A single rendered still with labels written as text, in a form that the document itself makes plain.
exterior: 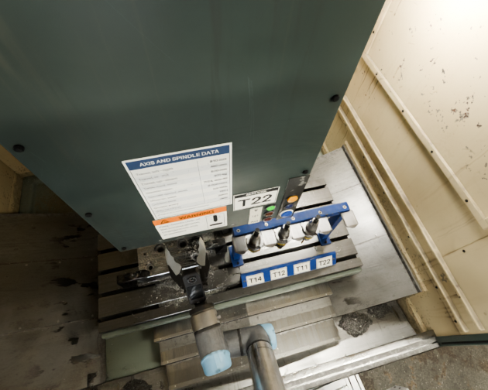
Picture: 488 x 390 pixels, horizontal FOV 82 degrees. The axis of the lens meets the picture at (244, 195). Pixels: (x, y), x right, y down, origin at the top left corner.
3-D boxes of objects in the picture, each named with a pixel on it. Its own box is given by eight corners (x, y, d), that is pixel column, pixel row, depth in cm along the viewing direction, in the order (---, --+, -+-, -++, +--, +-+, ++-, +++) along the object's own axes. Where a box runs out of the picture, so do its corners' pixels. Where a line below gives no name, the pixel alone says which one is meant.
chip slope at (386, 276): (393, 300, 153) (421, 291, 131) (271, 335, 143) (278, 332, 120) (330, 168, 195) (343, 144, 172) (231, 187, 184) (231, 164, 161)
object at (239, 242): (249, 252, 103) (249, 251, 102) (235, 256, 102) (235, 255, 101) (245, 235, 106) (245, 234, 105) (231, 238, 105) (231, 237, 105)
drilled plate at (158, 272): (208, 266, 127) (207, 263, 122) (142, 282, 122) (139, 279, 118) (200, 220, 137) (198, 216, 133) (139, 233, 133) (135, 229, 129)
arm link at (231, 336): (240, 356, 88) (242, 358, 78) (204, 364, 87) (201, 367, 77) (236, 328, 92) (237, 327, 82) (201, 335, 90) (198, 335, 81)
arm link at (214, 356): (205, 375, 76) (203, 380, 69) (194, 333, 81) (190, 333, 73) (233, 364, 78) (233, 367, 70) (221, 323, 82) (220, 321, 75)
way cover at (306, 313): (342, 338, 143) (354, 336, 129) (163, 391, 130) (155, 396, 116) (321, 279, 157) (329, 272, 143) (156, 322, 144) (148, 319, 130)
